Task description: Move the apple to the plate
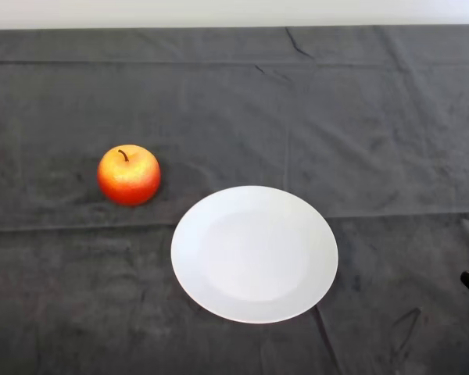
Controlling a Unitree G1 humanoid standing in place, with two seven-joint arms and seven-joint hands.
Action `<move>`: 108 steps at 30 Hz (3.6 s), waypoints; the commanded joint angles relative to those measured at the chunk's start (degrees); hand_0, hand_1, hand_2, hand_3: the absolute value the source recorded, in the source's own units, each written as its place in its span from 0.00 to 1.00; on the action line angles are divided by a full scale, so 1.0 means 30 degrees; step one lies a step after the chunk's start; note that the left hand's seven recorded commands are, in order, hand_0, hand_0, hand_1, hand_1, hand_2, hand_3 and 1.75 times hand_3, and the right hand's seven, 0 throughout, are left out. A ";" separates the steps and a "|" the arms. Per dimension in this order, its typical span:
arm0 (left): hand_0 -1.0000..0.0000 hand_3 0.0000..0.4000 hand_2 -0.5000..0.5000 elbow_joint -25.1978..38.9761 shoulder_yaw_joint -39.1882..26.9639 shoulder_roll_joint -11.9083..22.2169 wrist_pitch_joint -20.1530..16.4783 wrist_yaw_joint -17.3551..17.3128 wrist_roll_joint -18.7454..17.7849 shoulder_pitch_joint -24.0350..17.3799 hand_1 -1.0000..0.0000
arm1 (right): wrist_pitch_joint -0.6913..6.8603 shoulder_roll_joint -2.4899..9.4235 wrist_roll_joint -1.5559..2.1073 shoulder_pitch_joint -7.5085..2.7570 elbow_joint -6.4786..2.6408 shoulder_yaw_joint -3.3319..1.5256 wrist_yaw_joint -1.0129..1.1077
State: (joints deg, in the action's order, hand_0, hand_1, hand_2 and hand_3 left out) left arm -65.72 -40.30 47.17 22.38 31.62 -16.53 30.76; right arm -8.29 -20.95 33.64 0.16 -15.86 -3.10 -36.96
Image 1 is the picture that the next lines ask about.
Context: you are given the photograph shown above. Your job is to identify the red yellow apple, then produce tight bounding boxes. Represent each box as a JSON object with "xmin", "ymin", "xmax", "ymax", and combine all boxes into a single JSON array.
[{"xmin": 96, "ymin": 143, "xmax": 162, "ymax": 207}]

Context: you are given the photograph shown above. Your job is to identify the white round plate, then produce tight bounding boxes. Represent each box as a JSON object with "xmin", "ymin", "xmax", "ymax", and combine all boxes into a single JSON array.
[{"xmin": 170, "ymin": 184, "xmax": 339, "ymax": 325}]

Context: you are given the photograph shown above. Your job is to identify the black table cloth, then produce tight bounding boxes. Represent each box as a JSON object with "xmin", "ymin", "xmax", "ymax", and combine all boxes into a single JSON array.
[{"xmin": 0, "ymin": 23, "xmax": 469, "ymax": 375}]

